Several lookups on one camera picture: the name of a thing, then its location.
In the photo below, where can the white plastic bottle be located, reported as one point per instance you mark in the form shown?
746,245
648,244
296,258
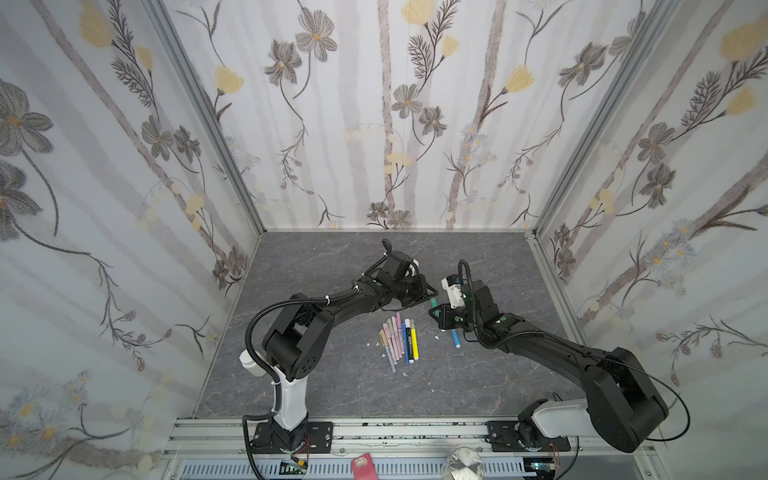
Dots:
250,365

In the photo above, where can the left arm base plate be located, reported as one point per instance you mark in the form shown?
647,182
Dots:
312,437

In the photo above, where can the aluminium front rail frame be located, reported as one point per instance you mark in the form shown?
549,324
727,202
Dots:
401,448

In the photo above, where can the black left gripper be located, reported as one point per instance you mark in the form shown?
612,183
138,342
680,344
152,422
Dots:
421,291

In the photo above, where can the light pink capped pen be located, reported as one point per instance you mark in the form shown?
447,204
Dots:
388,344

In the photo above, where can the purple capped pink pen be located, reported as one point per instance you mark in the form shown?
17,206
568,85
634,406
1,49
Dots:
400,340

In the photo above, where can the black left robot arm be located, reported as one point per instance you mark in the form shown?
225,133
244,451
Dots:
286,340

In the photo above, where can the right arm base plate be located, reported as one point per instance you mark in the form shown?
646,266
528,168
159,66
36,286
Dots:
522,437

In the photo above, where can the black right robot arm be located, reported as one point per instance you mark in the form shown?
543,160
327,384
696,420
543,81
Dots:
621,403

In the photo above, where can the green highlighter marker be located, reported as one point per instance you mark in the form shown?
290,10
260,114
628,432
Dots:
434,310

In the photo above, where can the yellow highlighter marker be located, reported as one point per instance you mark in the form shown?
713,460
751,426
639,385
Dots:
414,341

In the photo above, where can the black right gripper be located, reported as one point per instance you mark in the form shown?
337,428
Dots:
450,313

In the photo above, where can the pink object at front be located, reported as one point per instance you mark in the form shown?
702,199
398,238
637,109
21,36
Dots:
363,468

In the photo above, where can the shiny metal round object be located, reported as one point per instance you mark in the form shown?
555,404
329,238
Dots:
463,464

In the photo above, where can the green capped pink pen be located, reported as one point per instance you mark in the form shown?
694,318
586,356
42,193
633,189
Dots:
389,322

